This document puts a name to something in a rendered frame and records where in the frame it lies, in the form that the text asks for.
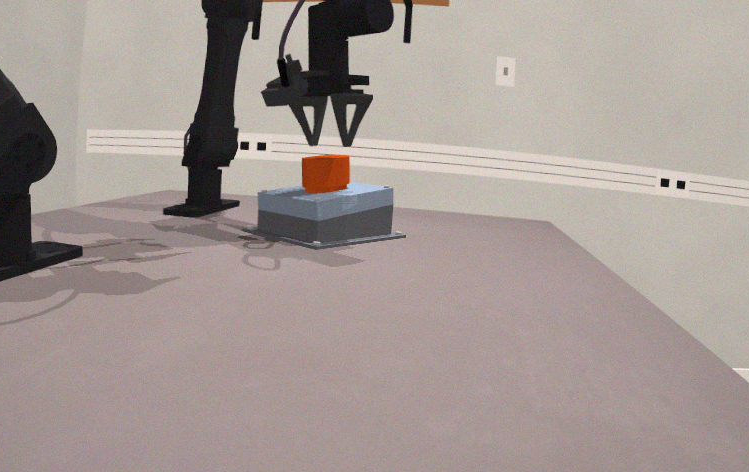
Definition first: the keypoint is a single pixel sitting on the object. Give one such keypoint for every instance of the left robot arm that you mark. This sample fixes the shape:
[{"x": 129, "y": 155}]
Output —
[{"x": 214, "y": 137}]

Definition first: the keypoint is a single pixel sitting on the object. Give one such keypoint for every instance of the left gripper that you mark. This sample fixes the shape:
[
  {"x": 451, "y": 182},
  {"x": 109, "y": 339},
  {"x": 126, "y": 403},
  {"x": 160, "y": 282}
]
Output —
[{"x": 332, "y": 59}]

